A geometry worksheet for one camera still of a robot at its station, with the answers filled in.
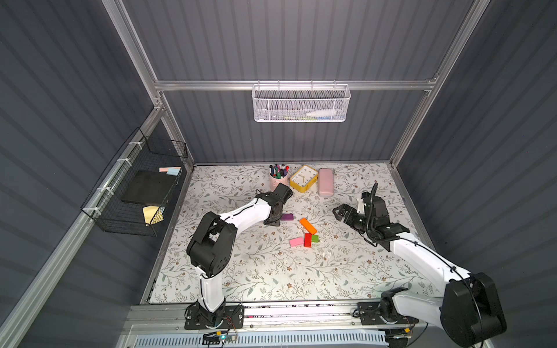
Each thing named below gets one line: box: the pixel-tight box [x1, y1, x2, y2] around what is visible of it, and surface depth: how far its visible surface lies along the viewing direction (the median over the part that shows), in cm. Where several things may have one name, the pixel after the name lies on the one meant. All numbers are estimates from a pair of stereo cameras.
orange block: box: [299, 217, 317, 235], surface depth 98 cm
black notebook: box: [121, 169, 177, 206], surface depth 75 cm
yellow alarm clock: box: [289, 165, 319, 193], surface depth 114 cm
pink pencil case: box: [317, 168, 335, 198], surface depth 113 cm
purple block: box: [280, 213, 294, 221], surface depth 101 cm
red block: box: [303, 232, 312, 248], surface depth 93 cm
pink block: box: [288, 236, 304, 248], surface depth 93 cm
